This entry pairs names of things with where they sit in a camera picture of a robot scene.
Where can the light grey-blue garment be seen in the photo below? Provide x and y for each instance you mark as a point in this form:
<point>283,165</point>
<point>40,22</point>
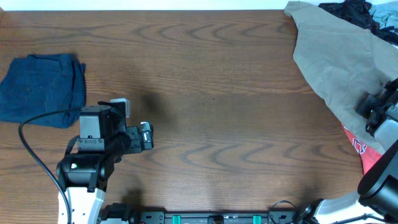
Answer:
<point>385,14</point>

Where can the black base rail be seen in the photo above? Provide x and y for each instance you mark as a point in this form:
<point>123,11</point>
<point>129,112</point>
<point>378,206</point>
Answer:
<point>120,213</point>

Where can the khaki green shorts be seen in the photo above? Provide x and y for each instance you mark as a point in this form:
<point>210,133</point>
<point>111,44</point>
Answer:
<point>342,63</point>

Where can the black printed garment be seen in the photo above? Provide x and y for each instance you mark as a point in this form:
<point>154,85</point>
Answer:
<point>357,12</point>

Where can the folded navy blue shorts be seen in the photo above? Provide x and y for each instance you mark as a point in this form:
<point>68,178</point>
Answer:
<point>39,84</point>

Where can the red printed t-shirt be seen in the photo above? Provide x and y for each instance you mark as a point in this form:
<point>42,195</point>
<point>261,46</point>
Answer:
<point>368,155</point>

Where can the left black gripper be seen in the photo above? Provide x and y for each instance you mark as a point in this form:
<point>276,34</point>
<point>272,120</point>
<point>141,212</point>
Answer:
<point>135,140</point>

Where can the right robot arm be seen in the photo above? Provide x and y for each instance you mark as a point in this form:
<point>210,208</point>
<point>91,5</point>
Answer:
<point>375,201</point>

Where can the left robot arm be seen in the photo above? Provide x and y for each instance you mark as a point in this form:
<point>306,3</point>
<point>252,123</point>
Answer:
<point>90,158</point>

